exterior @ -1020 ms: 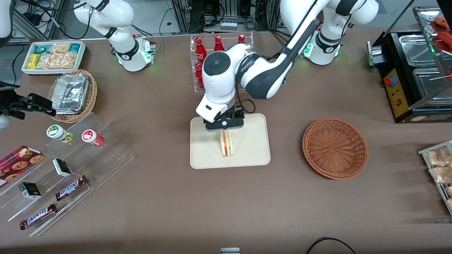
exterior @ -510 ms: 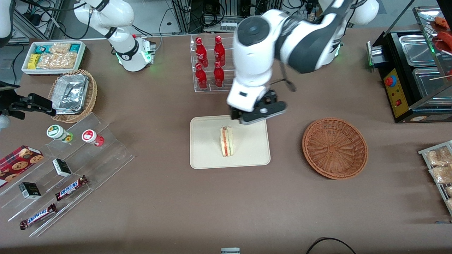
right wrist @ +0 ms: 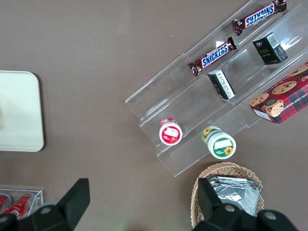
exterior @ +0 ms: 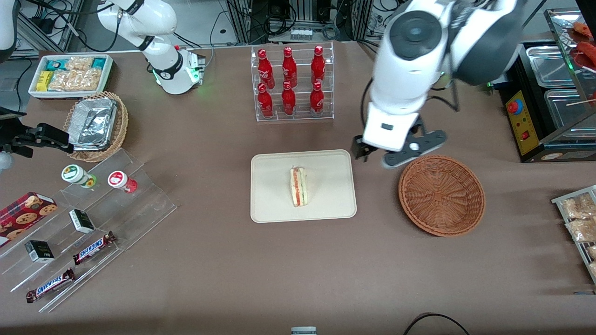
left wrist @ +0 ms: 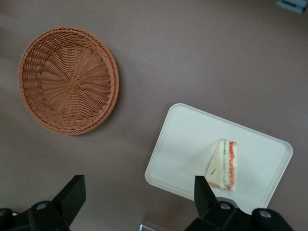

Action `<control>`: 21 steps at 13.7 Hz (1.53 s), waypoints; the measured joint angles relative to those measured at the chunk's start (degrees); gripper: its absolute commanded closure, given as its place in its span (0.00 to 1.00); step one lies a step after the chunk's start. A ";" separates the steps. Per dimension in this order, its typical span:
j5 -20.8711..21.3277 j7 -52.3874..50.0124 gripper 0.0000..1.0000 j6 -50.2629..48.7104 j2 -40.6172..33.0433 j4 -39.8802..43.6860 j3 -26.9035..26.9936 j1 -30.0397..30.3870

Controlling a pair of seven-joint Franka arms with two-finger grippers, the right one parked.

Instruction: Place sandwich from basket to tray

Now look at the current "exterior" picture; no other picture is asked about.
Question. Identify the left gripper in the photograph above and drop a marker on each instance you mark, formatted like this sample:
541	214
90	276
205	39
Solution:
359	147

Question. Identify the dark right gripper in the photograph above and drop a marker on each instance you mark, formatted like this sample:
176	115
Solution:
23	139

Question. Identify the triangular sandwich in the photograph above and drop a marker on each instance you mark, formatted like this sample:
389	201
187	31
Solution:
298	186

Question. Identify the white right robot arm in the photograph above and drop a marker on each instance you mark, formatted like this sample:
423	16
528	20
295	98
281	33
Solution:
163	18

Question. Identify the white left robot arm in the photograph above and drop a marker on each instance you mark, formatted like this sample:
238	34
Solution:
409	70

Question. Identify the aluminium foil tray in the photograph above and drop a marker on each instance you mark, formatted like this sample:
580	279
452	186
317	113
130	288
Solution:
93	123

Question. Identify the tan wicker basket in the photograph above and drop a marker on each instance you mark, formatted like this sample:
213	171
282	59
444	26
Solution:
122	125

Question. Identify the brown round wicker basket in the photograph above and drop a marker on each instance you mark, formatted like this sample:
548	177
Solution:
442	197

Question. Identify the beige plastic tray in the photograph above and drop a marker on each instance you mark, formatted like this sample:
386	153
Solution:
326	195

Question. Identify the green lidded white cup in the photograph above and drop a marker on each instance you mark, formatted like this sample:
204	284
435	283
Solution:
74	174

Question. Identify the yellow snack packet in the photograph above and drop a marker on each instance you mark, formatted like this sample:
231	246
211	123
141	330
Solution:
44	81

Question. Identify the clear bag of crackers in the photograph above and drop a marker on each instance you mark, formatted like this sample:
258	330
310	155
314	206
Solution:
87	80
61	81
80	63

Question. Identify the large teal snack packet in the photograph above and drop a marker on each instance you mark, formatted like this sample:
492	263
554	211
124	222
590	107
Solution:
57	64

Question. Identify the red cookie box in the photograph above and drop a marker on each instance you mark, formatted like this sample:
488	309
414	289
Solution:
23	216

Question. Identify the red cola bottle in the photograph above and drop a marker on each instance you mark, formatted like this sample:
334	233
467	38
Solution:
265	103
318	65
289	67
265	70
288	101
316	101

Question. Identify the red lidded white cup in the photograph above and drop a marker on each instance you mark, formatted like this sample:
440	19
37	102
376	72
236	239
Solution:
118	180

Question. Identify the small black box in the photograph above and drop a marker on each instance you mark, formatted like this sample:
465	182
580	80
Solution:
39	251
82	221

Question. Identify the small teal snack packet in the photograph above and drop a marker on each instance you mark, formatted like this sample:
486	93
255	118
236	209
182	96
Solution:
98	63

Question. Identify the white snack bin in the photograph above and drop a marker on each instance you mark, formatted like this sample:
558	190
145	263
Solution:
109	70

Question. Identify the clear acrylic bottle rack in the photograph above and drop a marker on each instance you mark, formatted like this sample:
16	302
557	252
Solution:
300	100

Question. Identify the clear acrylic stepped display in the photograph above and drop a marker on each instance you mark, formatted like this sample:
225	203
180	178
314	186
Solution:
139	204

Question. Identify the Snickers chocolate bar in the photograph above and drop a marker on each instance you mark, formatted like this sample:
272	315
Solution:
50	285
93	248

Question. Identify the red emergency stop button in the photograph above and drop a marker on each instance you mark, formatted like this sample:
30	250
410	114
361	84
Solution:
514	107

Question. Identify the black food warmer appliance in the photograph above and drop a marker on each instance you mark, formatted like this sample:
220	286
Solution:
524	123

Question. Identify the white power strip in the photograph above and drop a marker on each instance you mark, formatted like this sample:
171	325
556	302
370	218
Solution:
301	34

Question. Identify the steel warmer pan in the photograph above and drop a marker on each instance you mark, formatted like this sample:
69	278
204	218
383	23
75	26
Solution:
568	107
551	65

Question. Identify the clear bag of pastries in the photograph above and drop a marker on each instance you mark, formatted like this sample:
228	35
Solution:
577	207
593	269
592	252
582	230

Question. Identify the grey metal block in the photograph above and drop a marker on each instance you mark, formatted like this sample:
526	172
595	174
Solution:
303	331

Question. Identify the red sausage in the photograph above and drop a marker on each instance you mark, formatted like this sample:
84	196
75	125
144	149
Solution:
587	52
585	30

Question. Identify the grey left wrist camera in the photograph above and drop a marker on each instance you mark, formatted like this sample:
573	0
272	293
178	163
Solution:
428	142

